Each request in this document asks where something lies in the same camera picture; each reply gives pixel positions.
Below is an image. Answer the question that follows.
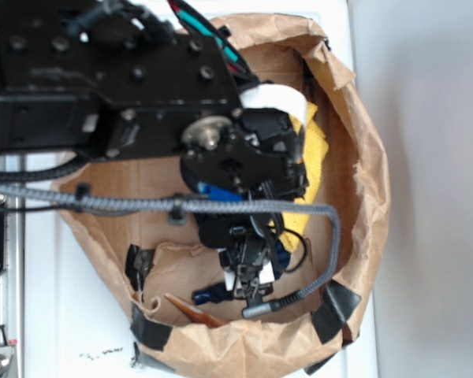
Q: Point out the yellow microfiber cloth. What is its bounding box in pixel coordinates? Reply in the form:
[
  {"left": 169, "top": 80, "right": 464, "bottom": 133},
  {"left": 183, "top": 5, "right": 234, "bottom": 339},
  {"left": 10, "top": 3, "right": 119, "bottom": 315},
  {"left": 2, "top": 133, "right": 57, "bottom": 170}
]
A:
[{"left": 282, "top": 102, "right": 329, "bottom": 236}]

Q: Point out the aluminium frame rail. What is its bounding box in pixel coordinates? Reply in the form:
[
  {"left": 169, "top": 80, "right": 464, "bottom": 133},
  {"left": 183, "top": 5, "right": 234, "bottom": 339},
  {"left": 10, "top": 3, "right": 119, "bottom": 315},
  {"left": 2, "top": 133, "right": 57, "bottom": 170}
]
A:
[{"left": 0, "top": 153, "right": 28, "bottom": 378}]

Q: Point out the brown wooden object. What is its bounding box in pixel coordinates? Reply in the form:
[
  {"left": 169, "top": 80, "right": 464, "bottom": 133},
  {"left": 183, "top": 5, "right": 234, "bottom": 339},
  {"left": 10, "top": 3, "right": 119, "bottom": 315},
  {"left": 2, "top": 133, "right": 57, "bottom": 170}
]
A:
[{"left": 164, "top": 293, "right": 229, "bottom": 328}]

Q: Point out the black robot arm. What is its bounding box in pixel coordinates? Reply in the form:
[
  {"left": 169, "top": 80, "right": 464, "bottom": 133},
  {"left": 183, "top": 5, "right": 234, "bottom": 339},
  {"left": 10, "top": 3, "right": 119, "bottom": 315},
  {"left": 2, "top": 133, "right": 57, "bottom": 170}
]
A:
[{"left": 0, "top": 1, "right": 310, "bottom": 317}]

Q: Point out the grey braided cable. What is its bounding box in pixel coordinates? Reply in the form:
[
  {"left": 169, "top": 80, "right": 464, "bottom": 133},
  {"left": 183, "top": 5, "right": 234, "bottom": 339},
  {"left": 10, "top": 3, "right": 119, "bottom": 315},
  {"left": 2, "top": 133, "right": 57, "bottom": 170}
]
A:
[{"left": 0, "top": 184, "right": 342, "bottom": 320}]

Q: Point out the dark blue rope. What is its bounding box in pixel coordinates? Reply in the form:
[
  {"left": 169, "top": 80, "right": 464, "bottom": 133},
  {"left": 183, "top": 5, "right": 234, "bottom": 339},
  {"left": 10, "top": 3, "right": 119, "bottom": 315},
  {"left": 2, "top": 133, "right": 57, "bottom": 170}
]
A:
[{"left": 192, "top": 239, "right": 292, "bottom": 306}]

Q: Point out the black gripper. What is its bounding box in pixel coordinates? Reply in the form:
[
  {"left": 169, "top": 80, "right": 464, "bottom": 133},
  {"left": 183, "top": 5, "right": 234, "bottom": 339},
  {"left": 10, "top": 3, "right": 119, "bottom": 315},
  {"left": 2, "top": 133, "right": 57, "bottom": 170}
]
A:
[{"left": 181, "top": 108, "right": 309, "bottom": 309}]

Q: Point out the brown paper bag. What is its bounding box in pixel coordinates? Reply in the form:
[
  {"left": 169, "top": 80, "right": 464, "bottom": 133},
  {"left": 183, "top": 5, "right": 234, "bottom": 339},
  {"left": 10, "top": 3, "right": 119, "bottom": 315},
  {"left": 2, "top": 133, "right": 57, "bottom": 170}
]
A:
[{"left": 61, "top": 13, "right": 390, "bottom": 377}]

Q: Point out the white plastic bin lid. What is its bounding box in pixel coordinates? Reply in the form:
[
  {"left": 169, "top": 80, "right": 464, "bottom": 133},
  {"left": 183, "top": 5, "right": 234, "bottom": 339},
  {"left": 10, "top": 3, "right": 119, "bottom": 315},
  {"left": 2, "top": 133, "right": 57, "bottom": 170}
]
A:
[{"left": 23, "top": 1, "right": 379, "bottom": 377}]

